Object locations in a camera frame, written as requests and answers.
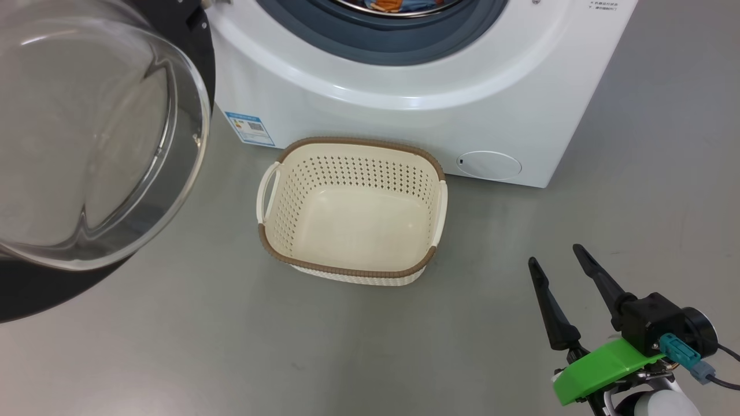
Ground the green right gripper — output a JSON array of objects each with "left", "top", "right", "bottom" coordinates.
[{"left": 528, "top": 244, "right": 667, "bottom": 407}]

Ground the blue garment orange print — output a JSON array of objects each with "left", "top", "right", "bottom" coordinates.
[{"left": 365, "top": 0, "right": 446, "bottom": 13}]

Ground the black glass washer door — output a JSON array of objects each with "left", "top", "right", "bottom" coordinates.
[{"left": 0, "top": 0, "right": 216, "bottom": 323}]

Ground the white front-load washing machine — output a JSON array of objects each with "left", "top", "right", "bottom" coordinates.
[{"left": 205, "top": 0, "right": 639, "bottom": 188}]

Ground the stainless steel washing machine drum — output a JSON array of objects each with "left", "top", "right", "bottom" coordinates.
[{"left": 332, "top": 0, "right": 466, "bottom": 18}]

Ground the round white filter cover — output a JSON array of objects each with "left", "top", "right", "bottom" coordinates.
[{"left": 456, "top": 151, "right": 522, "bottom": 180}]

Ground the cream perforated laundry basket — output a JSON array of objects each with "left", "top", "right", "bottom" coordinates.
[{"left": 256, "top": 137, "right": 449, "bottom": 287}]

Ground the blue energy label sticker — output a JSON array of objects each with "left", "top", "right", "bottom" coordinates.
[{"left": 224, "top": 111, "right": 275, "bottom": 147}]

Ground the teal plug right camera cable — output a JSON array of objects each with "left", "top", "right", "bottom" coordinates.
[{"left": 659, "top": 333, "right": 740, "bottom": 391}]

